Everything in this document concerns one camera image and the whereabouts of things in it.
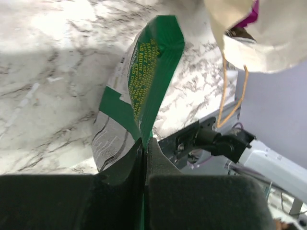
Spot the green chips bag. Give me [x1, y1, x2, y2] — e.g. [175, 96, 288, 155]
[92, 15, 185, 171]

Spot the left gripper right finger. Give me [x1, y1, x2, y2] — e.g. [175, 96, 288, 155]
[144, 138, 276, 230]

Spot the purple snack bag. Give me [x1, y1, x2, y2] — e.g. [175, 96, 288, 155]
[235, 0, 259, 28]

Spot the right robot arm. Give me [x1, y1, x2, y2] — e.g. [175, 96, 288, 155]
[195, 127, 307, 203]

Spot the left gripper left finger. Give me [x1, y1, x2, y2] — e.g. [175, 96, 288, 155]
[0, 140, 143, 230]

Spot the beige paper bag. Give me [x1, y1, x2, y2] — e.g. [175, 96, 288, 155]
[204, 0, 307, 127]

